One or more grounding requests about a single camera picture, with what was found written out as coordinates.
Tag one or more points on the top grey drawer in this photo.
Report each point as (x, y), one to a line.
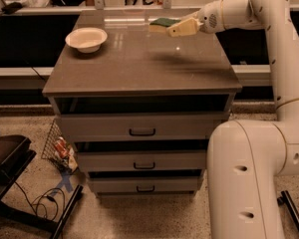
(80, 128)

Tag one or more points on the black bar on floor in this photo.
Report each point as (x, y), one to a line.
(286, 199)

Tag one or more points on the wire mesh basket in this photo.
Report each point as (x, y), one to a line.
(50, 154)

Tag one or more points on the white paper bowl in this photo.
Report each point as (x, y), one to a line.
(86, 40)

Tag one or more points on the grey drawer cabinet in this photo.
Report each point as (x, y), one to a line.
(140, 72)

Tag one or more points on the black cart stand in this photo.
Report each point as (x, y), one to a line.
(15, 156)

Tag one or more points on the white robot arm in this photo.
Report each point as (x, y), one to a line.
(244, 156)

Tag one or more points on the green and yellow sponge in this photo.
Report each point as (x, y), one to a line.
(161, 24)

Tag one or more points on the red snack packet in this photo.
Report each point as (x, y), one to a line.
(61, 148)

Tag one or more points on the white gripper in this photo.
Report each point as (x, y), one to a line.
(209, 21)

